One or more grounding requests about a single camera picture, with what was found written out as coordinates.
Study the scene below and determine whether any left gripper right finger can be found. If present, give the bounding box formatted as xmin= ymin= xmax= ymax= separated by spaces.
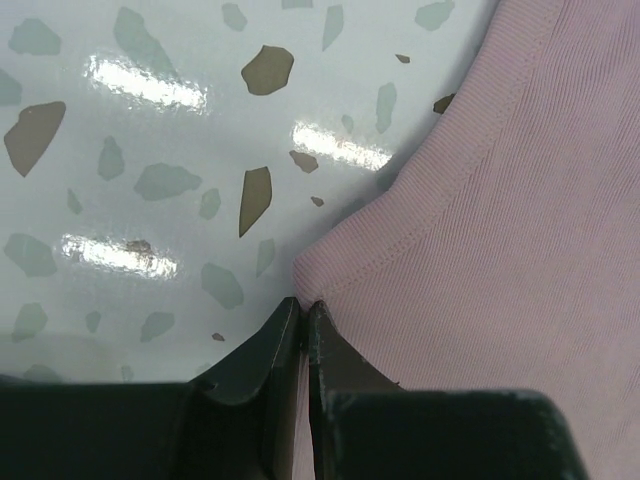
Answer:
xmin=308 ymin=302 xmax=588 ymax=479

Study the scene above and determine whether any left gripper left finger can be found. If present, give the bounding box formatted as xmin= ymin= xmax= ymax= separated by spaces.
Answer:
xmin=1 ymin=298 xmax=300 ymax=479

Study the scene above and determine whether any pink tank top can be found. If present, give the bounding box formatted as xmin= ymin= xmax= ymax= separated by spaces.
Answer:
xmin=293 ymin=1 xmax=639 ymax=479

